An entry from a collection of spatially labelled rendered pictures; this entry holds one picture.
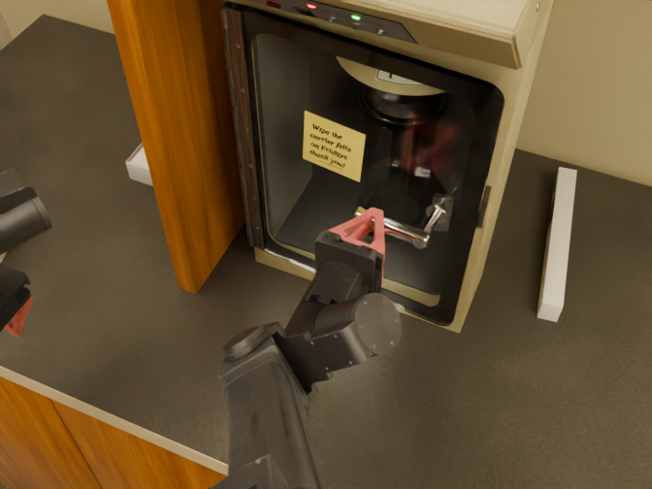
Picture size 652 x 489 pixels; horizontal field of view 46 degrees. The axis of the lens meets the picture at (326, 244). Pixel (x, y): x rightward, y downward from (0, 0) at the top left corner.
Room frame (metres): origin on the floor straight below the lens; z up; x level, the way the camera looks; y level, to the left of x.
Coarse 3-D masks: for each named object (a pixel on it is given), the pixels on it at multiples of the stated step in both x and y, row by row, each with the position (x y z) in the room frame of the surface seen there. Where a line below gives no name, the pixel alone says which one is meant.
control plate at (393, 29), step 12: (252, 0) 0.65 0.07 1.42; (264, 0) 0.63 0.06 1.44; (276, 0) 0.61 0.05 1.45; (288, 0) 0.60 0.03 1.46; (300, 0) 0.58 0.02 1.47; (312, 12) 0.61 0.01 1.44; (324, 12) 0.59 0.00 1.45; (336, 12) 0.58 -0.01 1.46; (348, 12) 0.56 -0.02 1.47; (348, 24) 0.61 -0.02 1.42; (360, 24) 0.59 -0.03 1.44; (372, 24) 0.58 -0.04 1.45; (384, 24) 0.56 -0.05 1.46; (396, 24) 0.54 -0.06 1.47; (396, 36) 0.59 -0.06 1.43; (408, 36) 0.57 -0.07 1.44
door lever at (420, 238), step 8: (360, 208) 0.58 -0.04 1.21; (432, 208) 0.58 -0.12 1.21; (440, 208) 0.57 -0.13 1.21; (384, 216) 0.56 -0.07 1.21; (432, 216) 0.57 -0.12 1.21; (440, 216) 0.57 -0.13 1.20; (368, 224) 0.56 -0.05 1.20; (384, 224) 0.55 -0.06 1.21; (392, 224) 0.55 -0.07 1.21; (400, 224) 0.55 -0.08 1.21; (408, 224) 0.55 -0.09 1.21; (424, 224) 0.56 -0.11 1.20; (432, 224) 0.55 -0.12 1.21; (384, 232) 0.55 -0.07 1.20; (392, 232) 0.55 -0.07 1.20; (400, 232) 0.54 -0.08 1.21; (408, 232) 0.54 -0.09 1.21; (416, 232) 0.54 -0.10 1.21; (424, 232) 0.54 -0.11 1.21; (432, 232) 0.55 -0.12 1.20; (408, 240) 0.54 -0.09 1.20; (416, 240) 0.53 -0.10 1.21; (424, 240) 0.53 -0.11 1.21
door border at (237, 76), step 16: (240, 16) 0.69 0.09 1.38; (224, 32) 0.70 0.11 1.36; (240, 32) 0.69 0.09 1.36; (224, 48) 0.70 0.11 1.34; (240, 48) 0.69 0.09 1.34; (240, 64) 0.69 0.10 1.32; (240, 80) 0.69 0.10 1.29; (240, 96) 0.69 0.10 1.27; (240, 112) 0.70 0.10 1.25; (240, 128) 0.70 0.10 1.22; (240, 144) 0.70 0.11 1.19; (240, 176) 0.70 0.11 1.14; (256, 176) 0.69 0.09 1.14; (256, 192) 0.69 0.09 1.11; (256, 208) 0.69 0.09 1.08; (256, 224) 0.69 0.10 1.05; (256, 240) 0.69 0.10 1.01
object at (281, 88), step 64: (256, 64) 0.68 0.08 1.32; (320, 64) 0.65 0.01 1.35; (384, 64) 0.61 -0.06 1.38; (256, 128) 0.69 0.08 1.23; (384, 128) 0.61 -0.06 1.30; (448, 128) 0.58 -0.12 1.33; (320, 192) 0.65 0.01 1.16; (384, 192) 0.61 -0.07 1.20; (448, 192) 0.57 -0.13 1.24; (448, 256) 0.57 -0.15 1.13; (448, 320) 0.56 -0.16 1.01
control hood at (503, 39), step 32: (320, 0) 0.56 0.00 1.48; (352, 0) 0.53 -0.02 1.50; (384, 0) 0.52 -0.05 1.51; (416, 0) 0.52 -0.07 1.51; (448, 0) 0.52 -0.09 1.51; (480, 0) 0.52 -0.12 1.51; (512, 0) 0.52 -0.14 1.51; (416, 32) 0.55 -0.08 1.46; (448, 32) 0.51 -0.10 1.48; (480, 32) 0.49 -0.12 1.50; (512, 32) 0.48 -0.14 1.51; (512, 64) 0.54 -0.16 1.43
